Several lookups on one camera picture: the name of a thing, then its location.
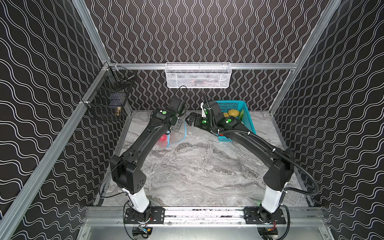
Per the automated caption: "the clear zip top bag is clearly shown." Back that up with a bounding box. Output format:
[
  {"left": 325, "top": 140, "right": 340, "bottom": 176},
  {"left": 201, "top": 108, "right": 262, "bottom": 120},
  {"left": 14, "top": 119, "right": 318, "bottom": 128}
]
[{"left": 156, "top": 123, "right": 187, "bottom": 148}]

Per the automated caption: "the red tomato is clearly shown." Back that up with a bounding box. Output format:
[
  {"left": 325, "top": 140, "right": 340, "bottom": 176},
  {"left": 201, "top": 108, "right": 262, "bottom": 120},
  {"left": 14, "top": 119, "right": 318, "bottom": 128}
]
[{"left": 159, "top": 135, "right": 168, "bottom": 142}]

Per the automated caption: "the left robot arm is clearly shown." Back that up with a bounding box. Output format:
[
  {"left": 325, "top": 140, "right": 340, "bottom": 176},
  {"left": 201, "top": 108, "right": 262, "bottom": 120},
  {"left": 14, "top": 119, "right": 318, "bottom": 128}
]
[{"left": 110, "top": 98, "right": 185, "bottom": 213}]

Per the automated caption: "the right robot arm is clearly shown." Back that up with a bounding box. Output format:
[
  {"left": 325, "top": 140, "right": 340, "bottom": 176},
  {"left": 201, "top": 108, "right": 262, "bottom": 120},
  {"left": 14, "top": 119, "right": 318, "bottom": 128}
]
[{"left": 186, "top": 101, "right": 320, "bottom": 214}]

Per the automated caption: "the teal plastic basket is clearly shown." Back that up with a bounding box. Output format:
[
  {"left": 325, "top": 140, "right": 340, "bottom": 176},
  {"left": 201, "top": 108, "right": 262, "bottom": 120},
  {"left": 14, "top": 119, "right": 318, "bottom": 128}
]
[{"left": 216, "top": 100, "right": 256, "bottom": 133}]

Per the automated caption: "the yellow lemon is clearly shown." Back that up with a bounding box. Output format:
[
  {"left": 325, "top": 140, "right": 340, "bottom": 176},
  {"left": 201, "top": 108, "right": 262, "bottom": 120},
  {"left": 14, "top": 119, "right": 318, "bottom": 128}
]
[{"left": 228, "top": 110, "right": 240, "bottom": 117}]

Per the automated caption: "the green pepper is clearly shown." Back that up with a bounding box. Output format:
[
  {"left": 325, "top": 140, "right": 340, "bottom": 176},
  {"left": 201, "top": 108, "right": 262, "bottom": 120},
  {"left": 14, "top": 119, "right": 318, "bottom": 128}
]
[{"left": 239, "top": 110, "right": 245, "bottom": 121}]

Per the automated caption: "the brass object in basket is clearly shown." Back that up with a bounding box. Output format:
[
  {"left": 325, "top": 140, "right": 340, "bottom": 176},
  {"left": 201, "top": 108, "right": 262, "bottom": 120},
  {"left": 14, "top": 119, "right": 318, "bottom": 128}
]
[{"left": 115, "top": 107, "right": 122, "bottom": 117}]

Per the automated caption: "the clear wall-mounted basket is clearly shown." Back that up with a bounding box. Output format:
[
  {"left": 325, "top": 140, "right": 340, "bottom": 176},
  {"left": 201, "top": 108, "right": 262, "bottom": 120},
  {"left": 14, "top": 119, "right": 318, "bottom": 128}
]
[{"left": 165, "top": 62, "right": 232, "bottom": 89}]

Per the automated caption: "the black wire wall basket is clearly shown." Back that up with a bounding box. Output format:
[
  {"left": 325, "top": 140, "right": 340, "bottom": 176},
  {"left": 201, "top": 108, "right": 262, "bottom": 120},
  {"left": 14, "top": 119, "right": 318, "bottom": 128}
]
[{"left": 83, "top": 63, "right": 137, "bottom": 122}]

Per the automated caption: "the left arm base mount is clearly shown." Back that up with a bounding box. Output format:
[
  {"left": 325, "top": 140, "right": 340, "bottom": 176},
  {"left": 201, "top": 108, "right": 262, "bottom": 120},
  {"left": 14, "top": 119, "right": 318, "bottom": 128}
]
[{"left": 124, "top": 206, "right": 165, "bottom": 225}]

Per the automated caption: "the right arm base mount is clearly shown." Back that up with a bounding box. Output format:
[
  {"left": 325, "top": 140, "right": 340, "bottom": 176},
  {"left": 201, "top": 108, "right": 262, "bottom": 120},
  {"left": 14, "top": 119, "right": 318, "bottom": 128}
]
[{"left": 243, "top": 207, "right": 287, "bottom": 225}]

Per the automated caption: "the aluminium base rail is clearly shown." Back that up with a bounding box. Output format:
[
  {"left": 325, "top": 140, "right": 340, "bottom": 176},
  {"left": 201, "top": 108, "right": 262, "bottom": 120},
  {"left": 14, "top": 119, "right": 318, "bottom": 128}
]
[{"left": 83, "top": 207, "right": 325, "bottom": 227}]

